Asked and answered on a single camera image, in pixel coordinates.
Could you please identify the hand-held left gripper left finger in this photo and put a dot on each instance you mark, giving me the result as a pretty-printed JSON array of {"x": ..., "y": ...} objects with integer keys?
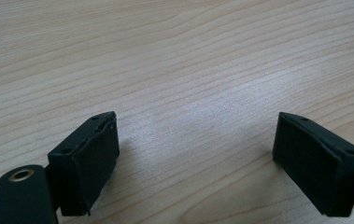
[{"x": 84, "y": 165}]

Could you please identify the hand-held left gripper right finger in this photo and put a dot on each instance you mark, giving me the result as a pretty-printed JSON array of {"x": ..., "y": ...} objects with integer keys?
[{"x": 314, "y": 165}]

